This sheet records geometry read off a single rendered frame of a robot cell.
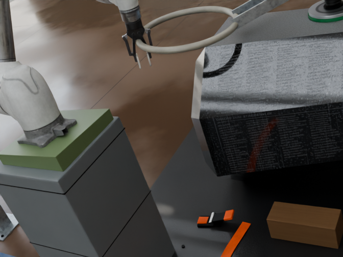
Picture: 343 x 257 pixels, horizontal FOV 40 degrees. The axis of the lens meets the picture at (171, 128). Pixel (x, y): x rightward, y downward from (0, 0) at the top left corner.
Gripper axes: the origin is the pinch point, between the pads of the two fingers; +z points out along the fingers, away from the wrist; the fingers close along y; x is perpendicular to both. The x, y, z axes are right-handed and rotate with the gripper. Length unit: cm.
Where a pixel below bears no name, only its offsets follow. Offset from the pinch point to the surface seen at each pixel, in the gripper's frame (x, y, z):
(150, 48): -14.7, 4.4, -10.7
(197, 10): 20.0, 32.0, -9.8
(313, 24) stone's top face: -22, 74, -5
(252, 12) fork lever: -14, 51, -14
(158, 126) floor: 80, -4, 85
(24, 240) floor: 3, -94, 90
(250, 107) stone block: -37, 39, 18
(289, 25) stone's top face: -15, 66, -4
